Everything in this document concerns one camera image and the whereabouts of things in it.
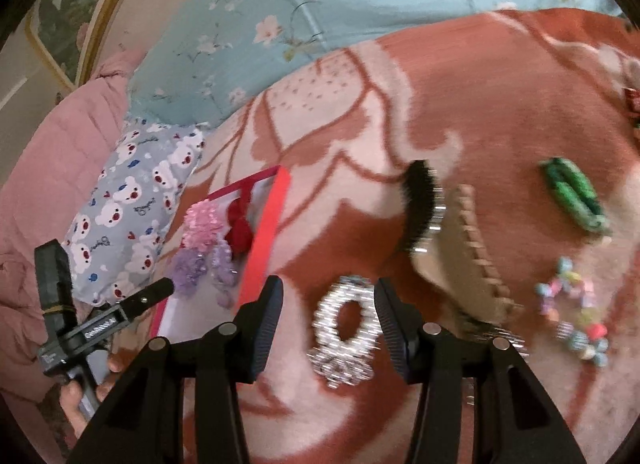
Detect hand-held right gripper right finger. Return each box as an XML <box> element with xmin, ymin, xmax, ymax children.
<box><xmin>374</xmin><ymin>277</ymin><xmax>589</xmax><ymax>464</ymax></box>

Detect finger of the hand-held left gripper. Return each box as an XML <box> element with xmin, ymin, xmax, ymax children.
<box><xmin>120</xmin><ymin>278</ymin><xmax>176</xmax><ymax>321</ymax></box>

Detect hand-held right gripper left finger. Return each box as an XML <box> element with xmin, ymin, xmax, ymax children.
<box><xmin>65</xmin><ymin>275</ymin><xmax>285</xmax><ymax>464</ymax></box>

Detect silver beaded hair scrunchie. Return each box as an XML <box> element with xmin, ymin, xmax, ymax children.
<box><xmin>307</xmin><ymin>275</ymin><xmax>387</xmax><ymax>388</ymax></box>

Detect red box with white inside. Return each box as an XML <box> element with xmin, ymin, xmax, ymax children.
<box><xmin>150</xmin><ymin>165</ymin><xmax>292</xmax><ymax>345</ymax></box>

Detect person's left hand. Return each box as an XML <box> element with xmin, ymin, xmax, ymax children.
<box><xmin>59</xmin><ymin>350</ymin><xmax>124</xmax><ymax>440</ymax></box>

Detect red hair bow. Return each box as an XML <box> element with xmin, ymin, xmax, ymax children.
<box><xmin>223</xmin><ymin>197</ymin><xmax>257</xmax><ymax>253</ymax></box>

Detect beige hair claw clip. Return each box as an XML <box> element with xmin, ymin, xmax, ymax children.
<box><xmin>410</xmin><ymin>183</ymin><xmax>524</xmax><ymax>326</ymax></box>

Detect bear print pillow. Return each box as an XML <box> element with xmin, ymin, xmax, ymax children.
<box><xmin>62</xmin><ymin>117</ymin><xmax>207</xmax><ymax>308</ymax></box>

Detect pink quilt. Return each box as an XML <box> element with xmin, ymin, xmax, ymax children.
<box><xmin>0</xmin><ymin>48</ymin><xmax>147</xmax><ymax>464</ymax></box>

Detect silver metal hair clip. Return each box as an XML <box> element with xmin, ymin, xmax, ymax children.
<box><xmin>462</xmin><ymin>317</ymin><xmax>532</xmax><ymax>361</ymax></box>

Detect black rhinestone hair comb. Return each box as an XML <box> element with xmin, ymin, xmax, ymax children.
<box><xmin>399</xmin><ymin>159</ymin><xmax>447</xmax><ymax>258</ymax></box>

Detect green hair clip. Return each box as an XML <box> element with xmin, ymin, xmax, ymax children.
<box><xmin>538</xmin><ymin>157</ymin><xmax>613</xmax><ymax>236</ymax></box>

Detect red and pink patterned blanket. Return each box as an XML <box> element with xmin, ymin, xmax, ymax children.
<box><xmin>150</xmin><ymin>7</ymin><xmax>640</xmax><ymax>464</ymax></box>

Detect purple flower hair tie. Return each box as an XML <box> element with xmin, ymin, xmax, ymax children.
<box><xmin>172</xmin><ymin>247</ymin><xmax>210</xmax><ymax>296</ymax></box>
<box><xmin>207</xmin><ymin>238</ymin><xmax>239</xmax><ymax>289</ymax></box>

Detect pink flower hair tie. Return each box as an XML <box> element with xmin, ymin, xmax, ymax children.
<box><xmin>181</xmin><ymin>199</ymin><xmax>227</xmax><ymax>251</ymax></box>

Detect colourful beaded bracelet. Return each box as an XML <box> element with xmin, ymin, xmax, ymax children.
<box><xmin>534</xmin><ymin>257</ymin><xmax>612</xmax><ymax>368</ymax></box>

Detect gold framed wall picture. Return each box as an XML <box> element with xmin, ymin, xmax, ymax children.
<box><xmin>24</xmin><ymin>0</ymin><xmax>153</xmax><ymax>91</ymax></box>

